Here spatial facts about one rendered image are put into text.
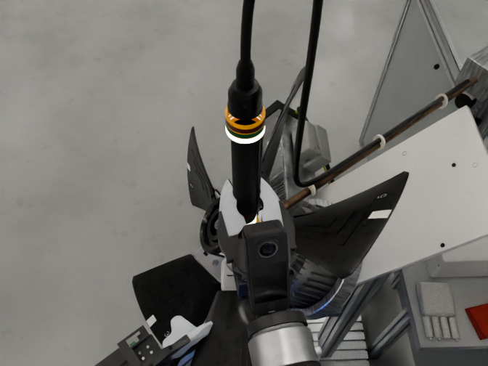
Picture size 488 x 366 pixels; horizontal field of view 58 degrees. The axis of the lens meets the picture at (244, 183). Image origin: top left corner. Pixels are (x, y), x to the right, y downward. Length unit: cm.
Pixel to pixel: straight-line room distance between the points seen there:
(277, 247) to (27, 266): 200
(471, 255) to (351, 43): 226
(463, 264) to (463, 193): 40
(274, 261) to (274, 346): 9
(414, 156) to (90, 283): 167
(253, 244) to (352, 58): 274
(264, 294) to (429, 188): 50
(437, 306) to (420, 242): 39
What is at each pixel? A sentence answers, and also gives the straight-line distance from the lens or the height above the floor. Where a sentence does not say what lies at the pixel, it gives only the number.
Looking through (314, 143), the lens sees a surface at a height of 115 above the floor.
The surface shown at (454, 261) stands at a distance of 123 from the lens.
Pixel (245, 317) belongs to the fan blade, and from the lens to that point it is 83.
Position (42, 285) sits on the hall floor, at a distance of 233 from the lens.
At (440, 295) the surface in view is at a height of 88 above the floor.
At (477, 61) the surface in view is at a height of 140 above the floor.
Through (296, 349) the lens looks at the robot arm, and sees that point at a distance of 51.
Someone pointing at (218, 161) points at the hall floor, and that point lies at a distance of 249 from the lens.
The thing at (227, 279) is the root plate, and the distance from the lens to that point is 86.
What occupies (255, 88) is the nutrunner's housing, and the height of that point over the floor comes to 168.
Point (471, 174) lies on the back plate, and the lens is 90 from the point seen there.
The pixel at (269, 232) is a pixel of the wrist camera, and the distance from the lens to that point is 47.
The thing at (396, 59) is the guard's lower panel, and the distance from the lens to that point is 214.
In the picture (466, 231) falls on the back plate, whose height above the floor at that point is 130.
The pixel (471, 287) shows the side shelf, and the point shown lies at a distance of 135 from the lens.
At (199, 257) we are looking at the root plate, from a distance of 97.
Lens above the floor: 199
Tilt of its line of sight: 56 degrees down
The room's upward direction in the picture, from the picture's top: straight up
